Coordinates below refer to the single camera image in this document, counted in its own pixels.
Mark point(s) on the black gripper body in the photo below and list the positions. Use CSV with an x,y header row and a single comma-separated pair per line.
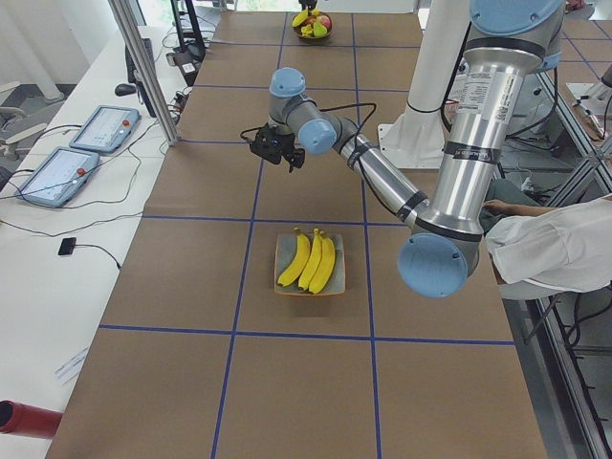
x,y
309,4
288,143

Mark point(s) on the yellow banana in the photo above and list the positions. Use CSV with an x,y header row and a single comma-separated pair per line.
x,y
326,264
305,17
312,263
298,264

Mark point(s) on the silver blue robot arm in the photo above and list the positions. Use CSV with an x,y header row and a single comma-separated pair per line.
x,y
508,40

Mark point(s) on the brown woven fruit basket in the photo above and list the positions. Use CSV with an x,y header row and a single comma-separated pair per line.
x,y
312,34

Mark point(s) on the square grey orange-rimmed plate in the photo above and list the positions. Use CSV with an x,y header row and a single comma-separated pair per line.
x,y
285,250

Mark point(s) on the red apple front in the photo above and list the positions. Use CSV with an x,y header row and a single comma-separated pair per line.
x,y
325,21

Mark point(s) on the black computer mouse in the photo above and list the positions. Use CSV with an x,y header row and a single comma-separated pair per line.
x,y
125,89

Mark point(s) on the far blue teach pendant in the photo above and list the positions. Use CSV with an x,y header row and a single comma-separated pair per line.
x,y
106,129

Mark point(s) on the blue teach pendant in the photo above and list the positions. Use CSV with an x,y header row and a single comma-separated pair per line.
x,y
58,178
106,129

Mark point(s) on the brown paper table cover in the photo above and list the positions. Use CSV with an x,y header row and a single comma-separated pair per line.
x,y
196,355

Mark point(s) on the small black box device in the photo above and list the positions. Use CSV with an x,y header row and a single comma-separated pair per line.
x,y
67,246

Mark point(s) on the near blue teach pendant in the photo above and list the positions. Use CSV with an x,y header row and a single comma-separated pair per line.
x,y
58,178

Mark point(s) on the person in white shirt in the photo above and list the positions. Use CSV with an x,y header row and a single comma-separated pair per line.
x,y
539,251

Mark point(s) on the red cylinder bottle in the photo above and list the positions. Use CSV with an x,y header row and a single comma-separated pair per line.
x,y
28,420

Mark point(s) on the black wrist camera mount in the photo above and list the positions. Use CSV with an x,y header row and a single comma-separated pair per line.
x,y
268,144

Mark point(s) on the aluminium frame post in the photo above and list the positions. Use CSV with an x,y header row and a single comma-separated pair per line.
x,y
130,32

